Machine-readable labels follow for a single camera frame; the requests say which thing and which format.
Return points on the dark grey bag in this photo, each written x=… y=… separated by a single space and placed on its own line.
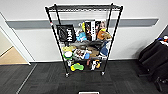
x=90 y=44

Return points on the white box with red print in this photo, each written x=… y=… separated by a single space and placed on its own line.
x=79 y=53

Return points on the small blue cup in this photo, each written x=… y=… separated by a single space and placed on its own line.
x=87 y=56

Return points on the blue plush toy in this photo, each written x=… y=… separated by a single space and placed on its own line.
x=81 y=35

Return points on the yellow plush toy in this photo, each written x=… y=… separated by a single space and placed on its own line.
x=67 y=49

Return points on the dark box with white stripe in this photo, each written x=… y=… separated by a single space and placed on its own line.
x=90 y=30

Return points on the green and white bowl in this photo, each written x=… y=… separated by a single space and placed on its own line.
x=68 y=55

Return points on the white and black bottle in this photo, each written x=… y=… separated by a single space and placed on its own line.
x=93 y=65

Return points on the blue cloth bag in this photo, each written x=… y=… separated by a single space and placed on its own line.
x=104 y=49

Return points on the green and yellow toy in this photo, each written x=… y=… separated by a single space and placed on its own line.
x=77 y=67

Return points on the yellow toy with eyes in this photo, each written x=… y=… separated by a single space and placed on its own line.
x=83 y=26

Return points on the small orange toy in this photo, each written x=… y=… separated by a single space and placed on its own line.
x=98 y=65

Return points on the black Huel bag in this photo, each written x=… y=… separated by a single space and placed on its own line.
x=65 y=33

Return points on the white box with picture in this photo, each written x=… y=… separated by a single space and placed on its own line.
x=101 y=25

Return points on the small red and blue toy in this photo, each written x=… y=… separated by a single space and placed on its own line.
x=162 y=38

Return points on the black chair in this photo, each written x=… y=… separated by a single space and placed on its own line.
x=160 y=78

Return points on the long grey wall band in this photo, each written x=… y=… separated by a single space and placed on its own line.
x=30 y=23

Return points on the white door frame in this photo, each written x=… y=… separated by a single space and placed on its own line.
x=15 y=41

